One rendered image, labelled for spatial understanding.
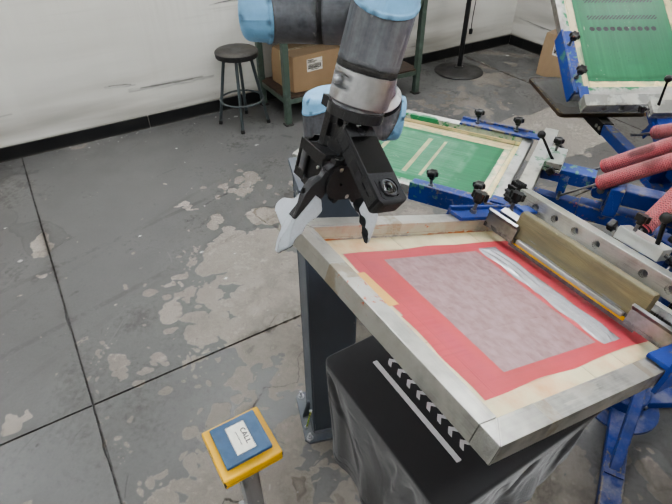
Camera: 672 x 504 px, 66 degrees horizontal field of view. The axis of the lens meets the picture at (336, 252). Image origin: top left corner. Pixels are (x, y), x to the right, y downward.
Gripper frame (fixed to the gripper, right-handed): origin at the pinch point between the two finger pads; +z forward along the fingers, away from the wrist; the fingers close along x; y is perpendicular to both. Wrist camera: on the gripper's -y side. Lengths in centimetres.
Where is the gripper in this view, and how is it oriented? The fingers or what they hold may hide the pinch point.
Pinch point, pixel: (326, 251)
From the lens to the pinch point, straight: 71.5
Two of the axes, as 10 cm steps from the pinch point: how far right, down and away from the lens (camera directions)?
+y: -5.2, -5.4, 6.6
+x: -8.1, 0.9, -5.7
